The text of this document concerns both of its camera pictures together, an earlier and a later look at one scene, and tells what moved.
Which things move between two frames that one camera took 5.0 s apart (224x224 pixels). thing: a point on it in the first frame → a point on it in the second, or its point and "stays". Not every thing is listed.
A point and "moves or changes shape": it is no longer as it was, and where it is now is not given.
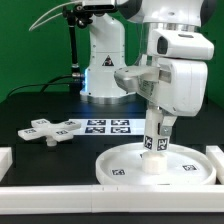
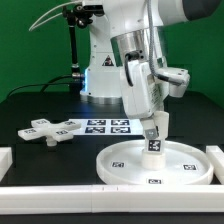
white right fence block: x=216 y=155 stays
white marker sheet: x=110 y=126 stays
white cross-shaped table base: x=53 y=133 stays
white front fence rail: x=108 y=199 stays
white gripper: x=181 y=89 → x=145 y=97
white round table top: x=132 y=164 moves or changes shape
